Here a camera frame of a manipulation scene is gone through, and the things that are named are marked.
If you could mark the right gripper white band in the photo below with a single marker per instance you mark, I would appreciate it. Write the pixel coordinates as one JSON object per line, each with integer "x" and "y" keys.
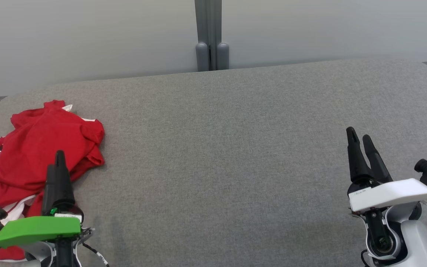
{"x": 387, "y": 194}

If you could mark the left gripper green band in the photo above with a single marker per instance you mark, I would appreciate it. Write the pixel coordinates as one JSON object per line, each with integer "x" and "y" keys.
{"x": 32, "y": 228}

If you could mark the red shorts white stripe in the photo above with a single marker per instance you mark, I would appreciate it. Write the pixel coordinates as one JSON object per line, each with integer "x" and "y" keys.
{"x": 50, "y": 129}

